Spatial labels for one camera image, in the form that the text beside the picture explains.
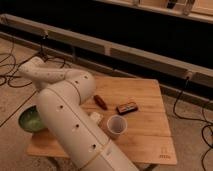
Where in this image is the green ceramic bowl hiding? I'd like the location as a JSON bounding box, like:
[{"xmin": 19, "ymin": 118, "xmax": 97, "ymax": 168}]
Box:
[{"xmin": 18, "ymin": 105, "xmax": 46, "ymax": 133}]

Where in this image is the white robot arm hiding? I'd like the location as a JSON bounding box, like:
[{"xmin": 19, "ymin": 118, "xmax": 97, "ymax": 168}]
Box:
[{"xmin": 19, "ymin": 57, "xmax": 139, "ymax": 171}]

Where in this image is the red chili pepper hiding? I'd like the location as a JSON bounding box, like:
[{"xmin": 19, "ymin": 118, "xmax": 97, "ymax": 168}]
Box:
[{"xmin": 93, "ymin": 95, "xmax": 107, "ymax": 110}]

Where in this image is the brown orange rectangular box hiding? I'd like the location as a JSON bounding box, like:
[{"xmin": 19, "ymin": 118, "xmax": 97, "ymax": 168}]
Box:
[{"xmin": 116, "ymin": 102, "xmax": 138, "ymax": 115}]

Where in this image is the wooden table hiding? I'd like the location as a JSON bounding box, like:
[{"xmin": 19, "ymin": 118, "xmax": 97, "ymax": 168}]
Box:
[{"xmin": 27, "ymin": 76, "xmax": 177, "ymax": 165}]

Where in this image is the translucent plastic cup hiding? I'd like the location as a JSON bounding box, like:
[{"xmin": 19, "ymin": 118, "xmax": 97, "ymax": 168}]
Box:
[{"xmin": 106, "ymin": 115, "xmax": 128, "ymax": 139}]

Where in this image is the long baseboard rail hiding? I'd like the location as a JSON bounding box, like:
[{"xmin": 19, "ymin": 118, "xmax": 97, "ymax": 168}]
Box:
[{"xmin": 0, "ymin": 14, "xmax": 213, "ymax": 88}]

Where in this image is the black floor cable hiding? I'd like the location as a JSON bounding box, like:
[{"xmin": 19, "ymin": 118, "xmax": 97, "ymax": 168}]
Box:
[{"xmin": 0, "ymin": 36, "xmax": 68, "ymax": 128}]

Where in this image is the black cable at right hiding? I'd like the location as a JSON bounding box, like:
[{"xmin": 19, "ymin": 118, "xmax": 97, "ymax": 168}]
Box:
[{"xmin": 172, "ymin": 75, "xmax": 213, "ymax": 171}]

